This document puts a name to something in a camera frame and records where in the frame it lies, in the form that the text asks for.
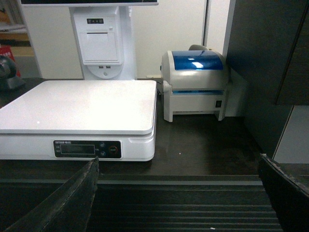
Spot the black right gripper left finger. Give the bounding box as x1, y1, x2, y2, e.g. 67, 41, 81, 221
6, 157, 99, 232

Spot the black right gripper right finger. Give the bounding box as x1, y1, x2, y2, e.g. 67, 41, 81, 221
258, 154, 309, 232

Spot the white blue label printer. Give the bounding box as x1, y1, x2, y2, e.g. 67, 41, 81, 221
161, 50, 229, 122

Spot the white checkout scale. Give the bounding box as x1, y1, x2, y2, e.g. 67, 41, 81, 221
0, 80, 156, 161

